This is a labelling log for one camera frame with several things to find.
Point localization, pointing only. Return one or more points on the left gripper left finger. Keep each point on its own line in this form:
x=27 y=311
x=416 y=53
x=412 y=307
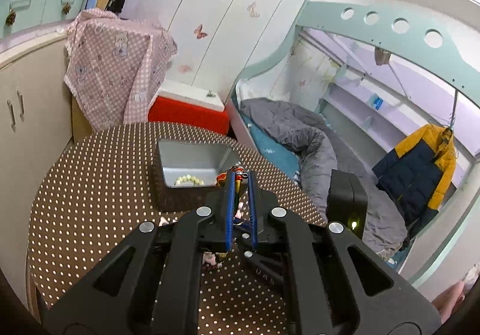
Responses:
x=138 y=289

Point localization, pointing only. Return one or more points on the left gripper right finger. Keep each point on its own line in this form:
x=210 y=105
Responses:
x=331 y=281

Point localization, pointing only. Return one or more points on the pile of mixed jewelry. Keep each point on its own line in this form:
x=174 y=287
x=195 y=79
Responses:
x=224 y=207

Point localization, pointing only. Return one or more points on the person's right hand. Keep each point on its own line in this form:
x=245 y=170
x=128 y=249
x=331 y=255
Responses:
x=449 y=300

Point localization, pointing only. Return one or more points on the grey duvet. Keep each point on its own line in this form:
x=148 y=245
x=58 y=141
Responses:
x=321 y=151

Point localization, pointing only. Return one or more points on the teal bed sheet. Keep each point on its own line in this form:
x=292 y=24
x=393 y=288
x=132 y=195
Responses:
x=285 y=160

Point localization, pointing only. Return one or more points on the yellow navy puffer jacket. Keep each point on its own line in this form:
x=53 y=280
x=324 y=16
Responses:
x=417 y=173

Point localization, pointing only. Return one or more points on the black metal tin box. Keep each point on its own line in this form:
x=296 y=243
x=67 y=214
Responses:
x=174 y=159

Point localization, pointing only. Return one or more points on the red storage box white lid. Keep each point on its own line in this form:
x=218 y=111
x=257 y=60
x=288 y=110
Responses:
x=181 y=103

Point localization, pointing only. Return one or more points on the beige low cabinet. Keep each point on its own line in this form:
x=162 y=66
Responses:
x=36 y=127

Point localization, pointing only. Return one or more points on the pink checkered bear cloth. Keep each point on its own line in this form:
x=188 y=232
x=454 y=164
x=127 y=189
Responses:
x=115 y=66

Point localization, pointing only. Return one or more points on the white wardrobe with butterflies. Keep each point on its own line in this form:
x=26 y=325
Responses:
x=216 y=39

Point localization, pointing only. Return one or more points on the teal bunk bed frame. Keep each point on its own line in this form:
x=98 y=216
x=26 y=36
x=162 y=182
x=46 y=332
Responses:
x=424 y=42

